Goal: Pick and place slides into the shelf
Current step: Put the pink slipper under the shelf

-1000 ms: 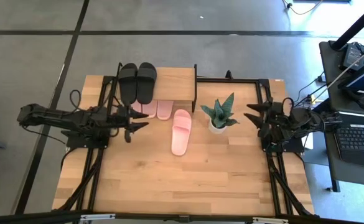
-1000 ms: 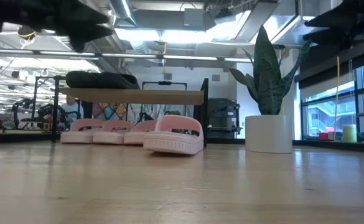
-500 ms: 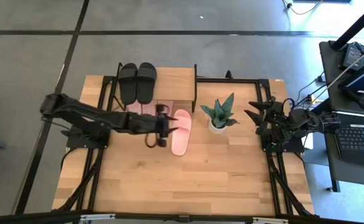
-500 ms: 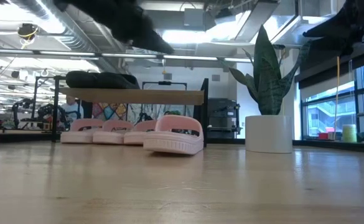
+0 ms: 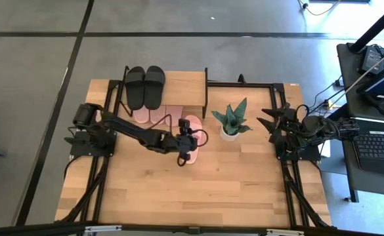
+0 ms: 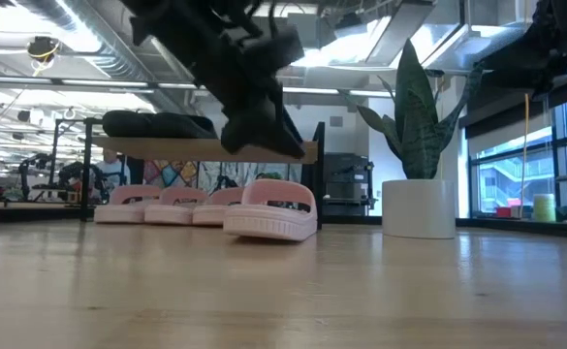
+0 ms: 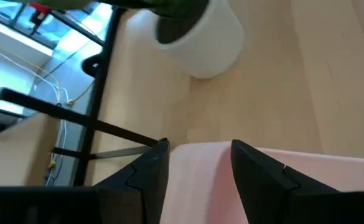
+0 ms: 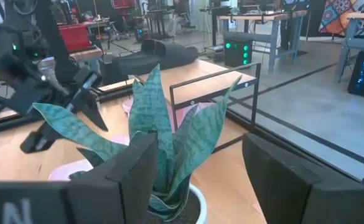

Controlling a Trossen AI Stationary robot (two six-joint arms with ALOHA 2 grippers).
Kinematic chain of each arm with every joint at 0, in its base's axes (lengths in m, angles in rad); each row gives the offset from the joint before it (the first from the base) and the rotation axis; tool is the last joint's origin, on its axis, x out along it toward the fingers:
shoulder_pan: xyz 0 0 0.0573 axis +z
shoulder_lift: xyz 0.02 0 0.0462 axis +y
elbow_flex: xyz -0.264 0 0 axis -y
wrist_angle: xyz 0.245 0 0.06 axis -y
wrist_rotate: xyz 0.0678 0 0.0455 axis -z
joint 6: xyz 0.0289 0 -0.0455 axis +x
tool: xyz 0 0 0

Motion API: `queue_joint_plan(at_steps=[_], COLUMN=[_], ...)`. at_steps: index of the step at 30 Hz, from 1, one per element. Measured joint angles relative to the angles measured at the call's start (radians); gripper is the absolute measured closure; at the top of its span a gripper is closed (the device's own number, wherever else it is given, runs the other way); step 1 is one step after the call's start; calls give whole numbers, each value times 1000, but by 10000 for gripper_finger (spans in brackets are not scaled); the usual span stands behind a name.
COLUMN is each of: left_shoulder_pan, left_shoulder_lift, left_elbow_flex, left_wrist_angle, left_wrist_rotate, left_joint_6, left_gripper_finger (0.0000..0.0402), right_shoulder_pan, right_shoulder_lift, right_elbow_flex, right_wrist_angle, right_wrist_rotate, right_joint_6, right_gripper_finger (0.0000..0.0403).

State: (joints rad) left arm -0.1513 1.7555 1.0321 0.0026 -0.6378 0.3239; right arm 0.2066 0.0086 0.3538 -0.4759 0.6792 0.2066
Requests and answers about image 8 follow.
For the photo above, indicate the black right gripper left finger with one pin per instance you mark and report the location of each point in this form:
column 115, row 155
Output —
column 122, row 186

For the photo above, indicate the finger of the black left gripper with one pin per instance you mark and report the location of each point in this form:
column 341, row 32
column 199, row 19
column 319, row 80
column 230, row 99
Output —
column 93, row 109
column 35, row 141

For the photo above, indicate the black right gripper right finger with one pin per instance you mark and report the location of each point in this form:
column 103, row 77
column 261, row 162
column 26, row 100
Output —
column 287, row 193

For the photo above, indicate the salmon pink slide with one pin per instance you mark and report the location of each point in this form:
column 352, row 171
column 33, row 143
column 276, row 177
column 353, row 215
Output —
column 66, row 171

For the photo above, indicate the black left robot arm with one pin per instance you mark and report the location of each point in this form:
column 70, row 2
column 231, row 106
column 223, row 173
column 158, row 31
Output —
column 23, row 37

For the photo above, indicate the green snake plant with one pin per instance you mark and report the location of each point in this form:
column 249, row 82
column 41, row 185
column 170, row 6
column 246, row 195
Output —
column 150, row 118

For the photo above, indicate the red tool cabinet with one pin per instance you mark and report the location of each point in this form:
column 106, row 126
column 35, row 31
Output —
column 74, row 37

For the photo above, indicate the white plant pot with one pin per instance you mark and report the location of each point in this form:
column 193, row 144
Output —
column 203, row 208

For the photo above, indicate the computer tower with green lights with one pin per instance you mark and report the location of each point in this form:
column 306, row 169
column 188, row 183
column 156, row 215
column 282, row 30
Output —
column 237, row 49

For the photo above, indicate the colourful patchwork quilt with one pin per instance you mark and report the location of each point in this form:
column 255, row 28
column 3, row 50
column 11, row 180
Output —
column 346, row 15

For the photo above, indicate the black metal rig frame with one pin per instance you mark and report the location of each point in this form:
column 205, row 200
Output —
column 1, row 127

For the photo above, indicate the wooden shelf with black frame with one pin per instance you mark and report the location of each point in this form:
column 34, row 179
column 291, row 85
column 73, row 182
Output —
column 206, row 81

